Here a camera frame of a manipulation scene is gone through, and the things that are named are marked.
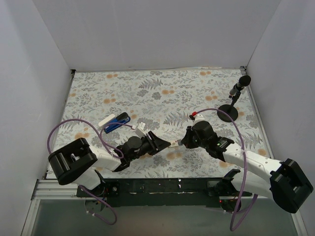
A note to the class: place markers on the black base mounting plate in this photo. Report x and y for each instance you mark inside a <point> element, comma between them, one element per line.
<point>135,192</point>

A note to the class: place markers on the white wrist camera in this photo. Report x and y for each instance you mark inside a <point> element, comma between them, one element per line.
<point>140,132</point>
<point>196,117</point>

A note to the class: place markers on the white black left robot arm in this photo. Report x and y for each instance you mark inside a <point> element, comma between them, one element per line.
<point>77,161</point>

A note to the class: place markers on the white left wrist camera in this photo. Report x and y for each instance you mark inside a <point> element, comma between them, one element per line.
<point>140,132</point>

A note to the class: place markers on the black microphone on stand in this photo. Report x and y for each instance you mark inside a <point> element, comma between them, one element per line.
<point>228,110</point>

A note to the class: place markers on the white staple box sleeve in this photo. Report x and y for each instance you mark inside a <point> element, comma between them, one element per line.
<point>106,120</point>

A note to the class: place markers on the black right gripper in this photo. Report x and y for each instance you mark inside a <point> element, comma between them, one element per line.
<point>188,138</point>

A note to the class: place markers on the blue black stapler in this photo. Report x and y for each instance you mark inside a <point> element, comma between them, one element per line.
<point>116,122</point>

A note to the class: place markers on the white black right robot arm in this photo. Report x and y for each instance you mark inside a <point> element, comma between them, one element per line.
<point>284,182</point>

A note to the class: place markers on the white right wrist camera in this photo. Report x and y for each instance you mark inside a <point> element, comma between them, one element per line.
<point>196,117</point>

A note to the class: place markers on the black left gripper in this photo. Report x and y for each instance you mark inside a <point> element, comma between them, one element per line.
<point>151,141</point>

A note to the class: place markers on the white staple box tray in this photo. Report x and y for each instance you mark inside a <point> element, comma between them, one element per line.
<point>175,143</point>

